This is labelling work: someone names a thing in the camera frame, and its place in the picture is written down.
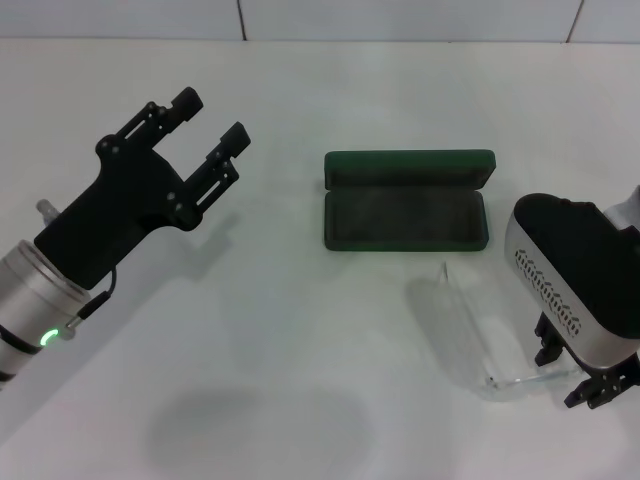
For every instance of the left gripper clear connector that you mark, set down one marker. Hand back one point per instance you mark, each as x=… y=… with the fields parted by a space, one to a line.
x=46 y=209

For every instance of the green glasses case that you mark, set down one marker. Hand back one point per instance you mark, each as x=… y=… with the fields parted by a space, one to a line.
x=400 y=225

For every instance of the clear white glasses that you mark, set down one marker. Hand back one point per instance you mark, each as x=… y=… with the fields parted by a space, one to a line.
x=520 y=378

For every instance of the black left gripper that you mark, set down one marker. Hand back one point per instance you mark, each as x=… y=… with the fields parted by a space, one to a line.
x=120 y=210

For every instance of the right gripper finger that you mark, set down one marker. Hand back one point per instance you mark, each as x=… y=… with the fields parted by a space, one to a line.
x=600 y=390
x=547 y=352

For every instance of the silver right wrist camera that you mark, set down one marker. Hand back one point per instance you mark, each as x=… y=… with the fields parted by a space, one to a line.
x=550 y=280

